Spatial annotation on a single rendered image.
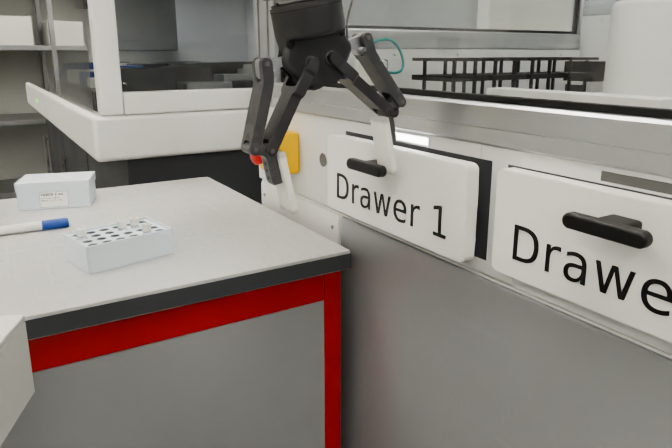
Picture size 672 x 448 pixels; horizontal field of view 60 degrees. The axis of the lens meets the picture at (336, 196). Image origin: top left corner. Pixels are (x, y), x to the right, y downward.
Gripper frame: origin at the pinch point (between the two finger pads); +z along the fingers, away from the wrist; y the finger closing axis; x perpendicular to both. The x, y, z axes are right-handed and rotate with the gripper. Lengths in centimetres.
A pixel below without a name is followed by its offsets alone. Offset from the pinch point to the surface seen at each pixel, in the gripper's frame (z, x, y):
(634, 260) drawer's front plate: 4.4, -29.5, 9.6
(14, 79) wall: 2, 425, -9
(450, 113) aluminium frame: -5.0, -5.0, 13.2
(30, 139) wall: 46, 424, -13
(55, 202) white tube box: 7, 61, -26
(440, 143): -1.3, -3.3, 12.7
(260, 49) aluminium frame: -12, 47, 15
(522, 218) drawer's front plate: 3.7, -17.8, 9.7
